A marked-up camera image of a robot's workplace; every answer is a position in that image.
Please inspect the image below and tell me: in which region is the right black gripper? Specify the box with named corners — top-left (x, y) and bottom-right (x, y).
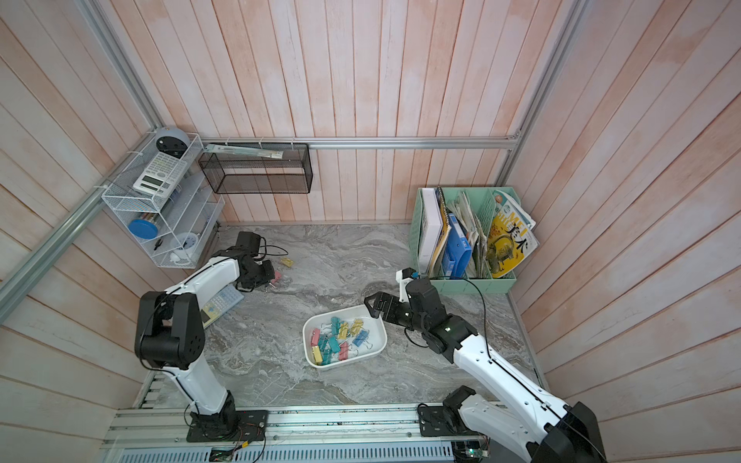
top-left (365, 291), bottom-right (430, 336)

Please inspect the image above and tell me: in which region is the blue binder clip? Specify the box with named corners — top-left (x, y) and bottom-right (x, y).
top-left (352, 329), bottom-right (370, 347)

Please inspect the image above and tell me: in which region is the white plastic storage tray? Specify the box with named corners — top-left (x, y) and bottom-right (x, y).
top-left (302, 305), bottom-right (388, 370)

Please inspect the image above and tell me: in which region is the teal binder clip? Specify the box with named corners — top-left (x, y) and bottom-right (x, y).
top-left (328, 337), bottom-right (341, 354)

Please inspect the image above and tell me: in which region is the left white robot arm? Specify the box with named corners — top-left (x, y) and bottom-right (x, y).
top-left (134, 231), bottom-right (275, 440)

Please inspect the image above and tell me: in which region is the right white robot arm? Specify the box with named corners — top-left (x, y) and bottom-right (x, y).
top-left (364, 269), bottom-right (607, 462)

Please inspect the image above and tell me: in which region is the yellow blue calculator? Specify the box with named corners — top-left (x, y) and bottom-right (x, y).
top-left (201, 285), bottom-right (244, 328)

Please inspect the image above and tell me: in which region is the blue folder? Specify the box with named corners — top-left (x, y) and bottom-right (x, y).
top-left (441, 213), bottom-right (472, 279)

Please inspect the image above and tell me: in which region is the white cup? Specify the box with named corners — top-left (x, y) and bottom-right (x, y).
top-left (169, 233), bottom-right (199, 265)

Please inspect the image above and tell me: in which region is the green plastic book crate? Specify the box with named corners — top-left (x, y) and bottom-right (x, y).
top-left (408, 187), bottom-right (536, 295)

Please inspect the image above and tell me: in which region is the white book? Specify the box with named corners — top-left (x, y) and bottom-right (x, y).
top-left (418, 187), bottom-right (443, 274)

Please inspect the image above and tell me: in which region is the yellow magazine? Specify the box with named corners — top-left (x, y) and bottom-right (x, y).
top-left (486, 189), bottom-right (540, 279)

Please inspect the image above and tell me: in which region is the blue lid jar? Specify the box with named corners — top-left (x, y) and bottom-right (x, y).
top-left (127, 213), bottom-right (159, 240)

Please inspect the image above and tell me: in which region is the clear ruler on basket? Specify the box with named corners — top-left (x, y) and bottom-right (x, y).
top-left (204, 144), bottom-right (285, 160)

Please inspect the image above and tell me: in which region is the white desk calculator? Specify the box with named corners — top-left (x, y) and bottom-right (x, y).
top-left (133, 152), bottom-right (187, 198)

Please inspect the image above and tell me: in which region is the round grey black device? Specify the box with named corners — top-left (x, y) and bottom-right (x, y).
top-left (154, 127), bottom-right (191, 159)

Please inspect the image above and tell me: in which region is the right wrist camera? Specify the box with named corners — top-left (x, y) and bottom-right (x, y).
top-left (396, 267), bottom-right (419, 303)

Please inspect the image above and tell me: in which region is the black wire mesh basket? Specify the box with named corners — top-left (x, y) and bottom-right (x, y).
top-left (199, 142), bottom-right (314, 195)

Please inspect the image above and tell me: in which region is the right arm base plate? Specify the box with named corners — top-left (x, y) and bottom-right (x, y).
top-left (417, 403), bottom-right (479, 438)

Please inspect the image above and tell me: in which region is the white wire wall shelf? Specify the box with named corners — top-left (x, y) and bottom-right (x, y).
top-left (102, 131), bottom-right (224, 269)

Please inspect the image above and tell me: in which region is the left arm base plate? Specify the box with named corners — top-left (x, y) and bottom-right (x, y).
top-left (185, 410), bottom-right (268, 443)

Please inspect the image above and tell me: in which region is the aluminium rail base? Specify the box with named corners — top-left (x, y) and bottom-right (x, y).
top-left (100, 400), bottom-right (580, 463)

